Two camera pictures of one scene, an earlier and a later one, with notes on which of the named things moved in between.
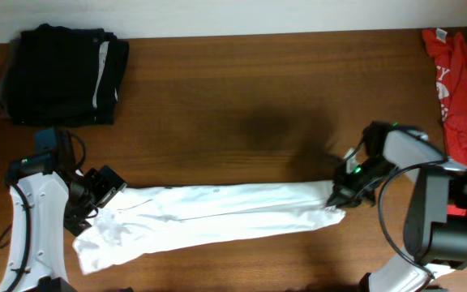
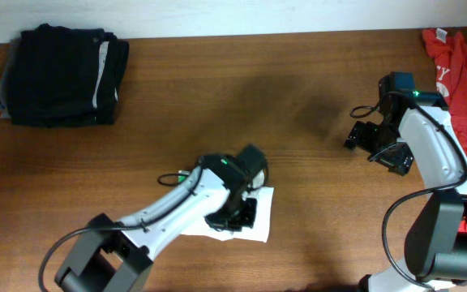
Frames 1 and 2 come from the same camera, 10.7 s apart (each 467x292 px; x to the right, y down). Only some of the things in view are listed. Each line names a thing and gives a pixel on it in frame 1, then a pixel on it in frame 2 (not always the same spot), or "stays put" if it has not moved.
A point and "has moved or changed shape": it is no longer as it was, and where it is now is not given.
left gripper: x=106 y=185 to x=230 y=219
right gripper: x=347 y=192 to x=379 y=144
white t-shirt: x=143 y=221 has moved or changed shape
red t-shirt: x=465 y=95 stays put
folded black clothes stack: x=62 y=77 stays put
